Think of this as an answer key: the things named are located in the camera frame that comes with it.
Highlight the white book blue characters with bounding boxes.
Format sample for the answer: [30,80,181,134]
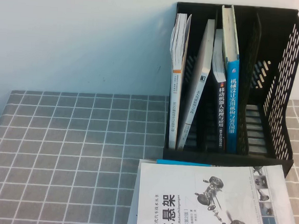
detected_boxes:
[125,159,143,224]

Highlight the black spine robot book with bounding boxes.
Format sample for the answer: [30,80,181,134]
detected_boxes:
[205,28,235,152]

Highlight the grey checked tablecloth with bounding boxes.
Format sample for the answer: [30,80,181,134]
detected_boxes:
[0,78,299,224]

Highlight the white car suspension book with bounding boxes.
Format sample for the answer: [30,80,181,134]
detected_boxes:
[134,154,299,224]

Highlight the white book orange spine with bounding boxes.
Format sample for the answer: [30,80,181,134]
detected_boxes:
[163,12,193,150]

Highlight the blue grey brand club book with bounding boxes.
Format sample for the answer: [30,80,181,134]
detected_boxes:
[156,158,213,169]

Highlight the grey white slim book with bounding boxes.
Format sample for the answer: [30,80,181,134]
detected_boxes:
[176,17,216,152]

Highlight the black perforated book stand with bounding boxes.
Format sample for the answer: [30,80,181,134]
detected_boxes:
[161,0,299,178]

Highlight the blue spine mechanism book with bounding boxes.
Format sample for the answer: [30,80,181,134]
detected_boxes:
[211,4,247,154]

